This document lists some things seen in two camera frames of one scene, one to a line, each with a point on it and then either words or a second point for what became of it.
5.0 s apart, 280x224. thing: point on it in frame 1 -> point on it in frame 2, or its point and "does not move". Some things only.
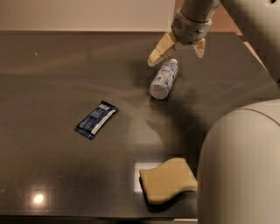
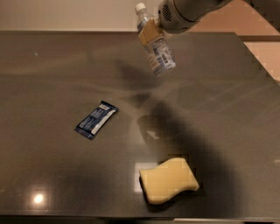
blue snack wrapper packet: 96,119 does not move
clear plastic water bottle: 161,84 -> 158,52
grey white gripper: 189,31 -> 171,17
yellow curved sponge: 167,180 does not move
